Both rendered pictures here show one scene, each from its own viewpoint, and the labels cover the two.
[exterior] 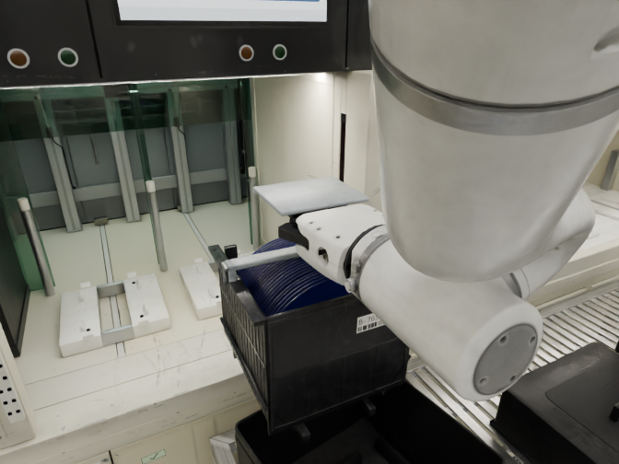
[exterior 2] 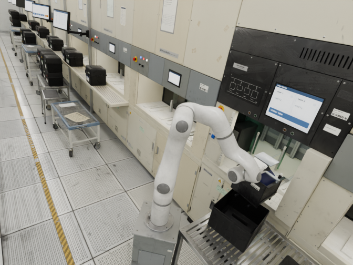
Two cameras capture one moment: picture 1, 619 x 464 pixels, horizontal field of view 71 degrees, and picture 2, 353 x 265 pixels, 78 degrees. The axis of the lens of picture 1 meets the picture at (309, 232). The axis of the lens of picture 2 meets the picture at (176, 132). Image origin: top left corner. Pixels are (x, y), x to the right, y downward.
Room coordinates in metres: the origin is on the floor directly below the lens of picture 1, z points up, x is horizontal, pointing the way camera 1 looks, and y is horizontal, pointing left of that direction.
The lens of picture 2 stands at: (-0.34, -0.96, 1.95)
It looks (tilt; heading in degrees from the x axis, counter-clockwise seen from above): 28 degrees down; 74
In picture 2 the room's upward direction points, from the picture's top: 10 degrees clockwise
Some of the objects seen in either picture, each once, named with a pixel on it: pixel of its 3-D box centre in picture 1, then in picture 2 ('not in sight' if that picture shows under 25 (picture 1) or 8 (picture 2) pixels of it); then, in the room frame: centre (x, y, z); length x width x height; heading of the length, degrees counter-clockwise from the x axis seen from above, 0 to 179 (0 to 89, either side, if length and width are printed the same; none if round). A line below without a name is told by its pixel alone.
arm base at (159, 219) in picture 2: not in sight; (160, 209); (-0.09, 0.01, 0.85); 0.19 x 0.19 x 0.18
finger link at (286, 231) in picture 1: (310, 235); not in sight; (0.44, 0.00, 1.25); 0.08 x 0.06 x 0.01; 83
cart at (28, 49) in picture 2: not in sight; (36, 64); (-2.49, 5.05, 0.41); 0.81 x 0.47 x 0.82; 117
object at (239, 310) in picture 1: (309, 296); (257, 178); (0.52, 0.00, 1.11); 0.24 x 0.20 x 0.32; 116
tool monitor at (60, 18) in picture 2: not in sight; (72, 24); (-1.18, 3.10, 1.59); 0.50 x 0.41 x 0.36; 26
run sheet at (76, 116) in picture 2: not in sight; (76, 116); (-1.00, 2.10, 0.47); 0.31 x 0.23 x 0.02; 138
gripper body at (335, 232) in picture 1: (354, 241); (255, 166); (0.42, -0.05, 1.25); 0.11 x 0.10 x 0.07; 26
